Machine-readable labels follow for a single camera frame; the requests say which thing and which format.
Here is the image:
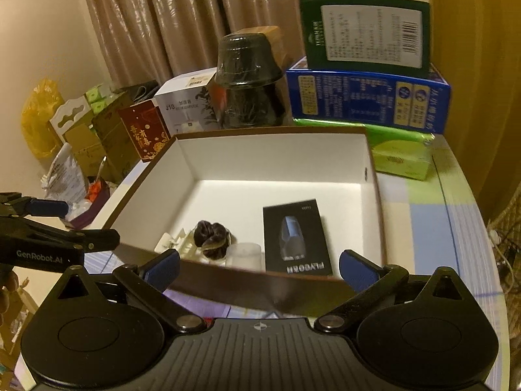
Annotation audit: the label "white plastic clamp holder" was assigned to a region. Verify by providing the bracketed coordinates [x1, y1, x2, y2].
[154, 229, 202, 261]

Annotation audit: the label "dark hair scrunchie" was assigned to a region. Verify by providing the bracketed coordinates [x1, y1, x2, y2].
[193, 220, 232, 260]

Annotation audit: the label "black Flyco product box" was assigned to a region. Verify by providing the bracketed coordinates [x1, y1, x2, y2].
[262, 199, 333, 276]

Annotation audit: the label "clear plastic cup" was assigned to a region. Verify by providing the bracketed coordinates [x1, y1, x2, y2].
[225, 243, 264, 271]

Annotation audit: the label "person right hand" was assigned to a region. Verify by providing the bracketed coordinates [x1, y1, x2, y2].
[0, 271, 20, 314]

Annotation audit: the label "dark purple tray box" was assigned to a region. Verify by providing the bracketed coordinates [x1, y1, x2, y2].
[61, 178, 110, 229]

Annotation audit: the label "yellow plastic bag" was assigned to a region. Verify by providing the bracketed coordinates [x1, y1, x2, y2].
[20, 79, 64, 160]

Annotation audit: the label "brown cardboard box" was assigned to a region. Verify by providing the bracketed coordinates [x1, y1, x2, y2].
[49, 92, 139, 184]

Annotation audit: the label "large white storage box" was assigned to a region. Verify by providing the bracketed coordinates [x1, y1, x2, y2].
[83, 125, 387, 319]

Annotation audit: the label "red gold gift box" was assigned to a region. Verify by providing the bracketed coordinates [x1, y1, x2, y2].
[118, 99, 170, 162]

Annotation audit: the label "green tissue pack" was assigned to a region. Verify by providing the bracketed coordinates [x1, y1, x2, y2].
[293, 118, 435, 181]

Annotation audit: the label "white humidifier box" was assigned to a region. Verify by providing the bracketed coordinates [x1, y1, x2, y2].
[153, 67, 220, 136]

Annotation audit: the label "blue carton box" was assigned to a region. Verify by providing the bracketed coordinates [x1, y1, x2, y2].
[286, 58, 451, 134]

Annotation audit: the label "beige curtain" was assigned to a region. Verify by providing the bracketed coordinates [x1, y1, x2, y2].
[86, 0, 305, 87]

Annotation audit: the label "stacked black bowls wrapped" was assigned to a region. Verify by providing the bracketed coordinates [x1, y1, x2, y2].
[216, 33, 285, 129]

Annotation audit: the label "green white product box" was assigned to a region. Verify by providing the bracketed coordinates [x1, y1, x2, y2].
[299, 0, 431, 78]

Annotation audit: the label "wooden block behind bowls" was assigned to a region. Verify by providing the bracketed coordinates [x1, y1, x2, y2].
[236, 26, 291, 71]

